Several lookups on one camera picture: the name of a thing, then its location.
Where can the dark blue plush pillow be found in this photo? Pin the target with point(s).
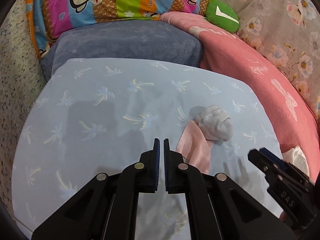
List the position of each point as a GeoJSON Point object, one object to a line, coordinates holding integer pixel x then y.
{"type": "Point", "coordinates": [132, 39]}

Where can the grey floral bedsheet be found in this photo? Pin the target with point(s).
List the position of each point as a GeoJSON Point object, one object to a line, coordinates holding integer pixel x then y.
{"type": "Point", "coordinates": [286, 32]}

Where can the green plush cushion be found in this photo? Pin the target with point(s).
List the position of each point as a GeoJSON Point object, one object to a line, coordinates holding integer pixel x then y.
{"type": "Point", "coordinates": [222, 15]}

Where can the white grey sock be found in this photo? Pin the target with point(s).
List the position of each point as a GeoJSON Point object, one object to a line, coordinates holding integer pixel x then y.
{"type": "Point", "coordinates": [210, 125]}

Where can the colourful striped monkey quilt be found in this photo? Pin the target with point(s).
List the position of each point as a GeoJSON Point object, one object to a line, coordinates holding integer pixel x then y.
{"type": "Point", "coordinates": [48, 19]}

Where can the speckled white bed sheet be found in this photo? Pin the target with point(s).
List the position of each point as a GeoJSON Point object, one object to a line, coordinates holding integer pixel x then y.
{"type": "Point", "coordinates": [21, 84]}

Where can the pink fleece blanket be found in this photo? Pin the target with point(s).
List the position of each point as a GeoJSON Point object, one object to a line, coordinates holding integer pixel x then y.
{"type": "Point", "coordinates": [224, 53]}

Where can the white lined trash bin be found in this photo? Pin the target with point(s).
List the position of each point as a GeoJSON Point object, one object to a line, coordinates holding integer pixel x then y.
{"type": "Point", "coordinates": [296, 157]}

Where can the pink sock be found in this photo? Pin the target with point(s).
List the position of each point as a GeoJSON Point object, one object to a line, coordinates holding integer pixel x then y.
{"type": "Point", "coordinates": [194, 148]}

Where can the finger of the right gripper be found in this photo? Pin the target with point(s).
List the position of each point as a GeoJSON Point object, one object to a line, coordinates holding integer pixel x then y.
{"type": "Point", "coordinates": [265, 165]}
{"type": "Point", "coordinates": [286, 167]}

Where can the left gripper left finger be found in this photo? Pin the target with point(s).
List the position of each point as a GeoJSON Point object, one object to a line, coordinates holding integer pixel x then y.
{"type": "Point", "coordinates": [140, 177]}

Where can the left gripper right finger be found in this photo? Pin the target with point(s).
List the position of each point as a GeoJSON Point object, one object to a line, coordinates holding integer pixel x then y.
{"type": "Point", "coordinates": [181, 177]}

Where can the light blue palm-print pillow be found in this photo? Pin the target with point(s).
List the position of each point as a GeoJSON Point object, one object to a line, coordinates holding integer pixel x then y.
{"type": "Point", "coordinates": [99, 115]}

